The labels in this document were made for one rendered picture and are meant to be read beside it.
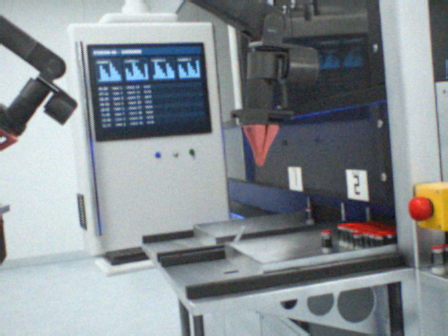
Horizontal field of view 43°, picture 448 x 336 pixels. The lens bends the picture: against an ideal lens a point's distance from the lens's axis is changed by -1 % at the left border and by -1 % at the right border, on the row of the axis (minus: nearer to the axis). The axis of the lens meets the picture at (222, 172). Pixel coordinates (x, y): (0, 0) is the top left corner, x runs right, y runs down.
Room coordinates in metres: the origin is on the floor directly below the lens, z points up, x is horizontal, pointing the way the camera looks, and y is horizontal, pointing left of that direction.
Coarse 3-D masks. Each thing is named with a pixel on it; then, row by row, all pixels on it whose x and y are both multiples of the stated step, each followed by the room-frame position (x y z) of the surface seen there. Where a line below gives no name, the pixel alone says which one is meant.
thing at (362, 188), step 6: (348, 174) 1.20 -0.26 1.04; (354, 174) 1.17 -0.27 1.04; (360, 174) 1.15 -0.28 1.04; (348, 180) 1.20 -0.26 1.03; (354, 180) 1.18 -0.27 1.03; (360, 180) 1.15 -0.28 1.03; (366, 180) 1.13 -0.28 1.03; (348, 186) 1.20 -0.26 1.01; (360, 186) 1.15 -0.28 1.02; (366, 186) 1.13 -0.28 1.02; (348, 192) 1.21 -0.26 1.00; (360, 192) 1.15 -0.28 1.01; (366, 192) 1.13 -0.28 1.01; (354, 198) 1.18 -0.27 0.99; (360, 198) 1.16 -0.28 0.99; (366, 198) 1.13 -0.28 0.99
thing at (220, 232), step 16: (208, 224) 1.56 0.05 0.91; (224, 224) 1.58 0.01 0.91; (240, 224) 1.59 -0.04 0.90; (256, 224) 1.60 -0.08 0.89; (272, 224) 1.61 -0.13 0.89; (288, 224) 1.62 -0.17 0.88; (304, 224) 1.59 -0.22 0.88; (320, 224) 1.37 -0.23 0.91; (336, 224) 1.38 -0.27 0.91; (208, 240) 1.38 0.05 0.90; (224, 240) 1.31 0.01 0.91
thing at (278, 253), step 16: (240, 240) 1.24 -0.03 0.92; (256, 240) 1.24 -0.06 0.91; (272, 240) 1.25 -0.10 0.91; (288, 240) 1.26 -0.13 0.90; (304, 240) 1.27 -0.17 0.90; (320, 240) 1.28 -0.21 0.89; (336, 240) 1.29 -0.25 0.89; (240, 256) 1.11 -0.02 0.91; (256, 256) 1.21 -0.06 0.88; (272, 256) 1.20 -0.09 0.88; (288, 256) 1.18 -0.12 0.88; (304, 256) 1.17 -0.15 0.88; (320, 256) 1.00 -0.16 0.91; (336, 256) 1.01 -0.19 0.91; (352, 256) 1.02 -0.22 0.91; (368, 256) 1.03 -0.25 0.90; (256, 272) 1.01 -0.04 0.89
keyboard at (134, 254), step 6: (108, 252) 1.73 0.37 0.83; (114, 252) 1.73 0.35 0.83; (120, 252) 1.71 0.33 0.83; (126, 252) 1.71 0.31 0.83; (132, 252) 1.70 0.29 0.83; (138, 252) 1.69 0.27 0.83; (144, 252) 1.69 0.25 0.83; (108, 258) 1.69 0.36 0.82; (114, 258) 1.65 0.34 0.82; (120, 258) 1.66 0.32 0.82; (126, 258) 1.66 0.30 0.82; (132, 258) 1.66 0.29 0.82; (138, 258) 1.67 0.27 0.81; (144, 258) 1.67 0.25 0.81; (114, 264) 1.64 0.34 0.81
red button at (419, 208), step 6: (414, 198) 0.92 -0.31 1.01; (420, 198) 0.91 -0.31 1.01; (414, 204) 0.91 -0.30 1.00; (420, 204) 0.90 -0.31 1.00; (426, 204) 0.90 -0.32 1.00; (414, 210) 0.91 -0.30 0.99; (420, 210) 0.90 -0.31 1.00; (426, 210) 0.90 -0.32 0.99; (414, 216) 0.91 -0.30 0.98; (420, 216) 0.90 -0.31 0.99; (426, 216) 0.90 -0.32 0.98
